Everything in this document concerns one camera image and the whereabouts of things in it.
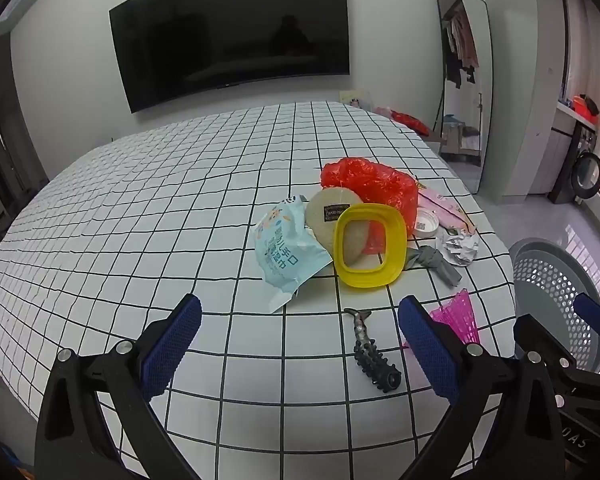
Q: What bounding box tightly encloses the pink snack packet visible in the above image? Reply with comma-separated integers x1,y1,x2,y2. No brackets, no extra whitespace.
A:
415,182,478,236

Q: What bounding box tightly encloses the light blue wipes packet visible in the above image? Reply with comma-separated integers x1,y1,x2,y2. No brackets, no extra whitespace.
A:
254,195,334,313

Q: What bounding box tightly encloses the white paper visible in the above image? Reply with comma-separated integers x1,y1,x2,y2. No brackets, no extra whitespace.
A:
437,230,481,266

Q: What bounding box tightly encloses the black spiked fish toy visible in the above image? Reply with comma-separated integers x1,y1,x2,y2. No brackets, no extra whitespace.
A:
343,307,402,395

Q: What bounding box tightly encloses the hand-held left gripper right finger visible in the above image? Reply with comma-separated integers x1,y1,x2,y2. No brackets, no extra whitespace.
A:
397,295,566,480

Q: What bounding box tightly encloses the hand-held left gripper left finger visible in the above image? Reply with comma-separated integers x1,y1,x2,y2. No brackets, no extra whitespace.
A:
34,293,203,480

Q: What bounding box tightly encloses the red bag with print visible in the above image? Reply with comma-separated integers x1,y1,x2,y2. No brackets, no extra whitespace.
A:
390,110,431,137

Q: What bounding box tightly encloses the grey perforated laundry basket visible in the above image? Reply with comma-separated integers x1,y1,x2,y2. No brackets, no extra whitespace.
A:
508,238,600,376

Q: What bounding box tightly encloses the white laundry cabinet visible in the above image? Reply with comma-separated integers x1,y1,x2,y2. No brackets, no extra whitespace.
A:
527,105,581,196

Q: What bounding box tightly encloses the beige round sponge pad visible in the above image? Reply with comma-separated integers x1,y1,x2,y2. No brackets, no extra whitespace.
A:
305,187,376,266

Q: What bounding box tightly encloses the black framed standing mirror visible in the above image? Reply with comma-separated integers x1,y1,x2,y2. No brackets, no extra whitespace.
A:
434,0,495,195

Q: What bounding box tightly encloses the yellow plastic lid frame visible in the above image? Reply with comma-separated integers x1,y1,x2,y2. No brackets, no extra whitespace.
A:
333,203,408,289

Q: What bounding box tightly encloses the black wall television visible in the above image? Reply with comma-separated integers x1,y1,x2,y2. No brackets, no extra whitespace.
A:
109,0,352,114

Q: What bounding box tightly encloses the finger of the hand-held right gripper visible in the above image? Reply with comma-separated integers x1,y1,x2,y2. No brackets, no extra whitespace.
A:
513,314,588,377
574,292,600,343

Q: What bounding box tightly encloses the dark washing machine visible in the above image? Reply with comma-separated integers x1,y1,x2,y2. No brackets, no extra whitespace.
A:
550,125,600,206

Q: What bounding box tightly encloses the red plastic bag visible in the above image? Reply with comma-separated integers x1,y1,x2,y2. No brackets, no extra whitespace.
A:
321,157,420,256

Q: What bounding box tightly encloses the pink plastic mesh piece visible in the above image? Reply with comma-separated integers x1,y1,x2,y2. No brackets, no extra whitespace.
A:
404,288,482,348

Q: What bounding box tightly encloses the grey cloth scrap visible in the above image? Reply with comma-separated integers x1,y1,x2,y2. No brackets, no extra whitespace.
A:
405,246,463,288

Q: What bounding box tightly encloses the orange plastic basin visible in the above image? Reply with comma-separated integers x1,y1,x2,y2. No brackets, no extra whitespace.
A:
570,94,600,122

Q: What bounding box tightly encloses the white round cap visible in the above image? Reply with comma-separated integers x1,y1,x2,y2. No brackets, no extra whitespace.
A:
412,207,441,239

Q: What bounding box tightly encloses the framed child picture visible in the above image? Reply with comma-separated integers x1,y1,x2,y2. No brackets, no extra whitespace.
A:
339,89,372,109

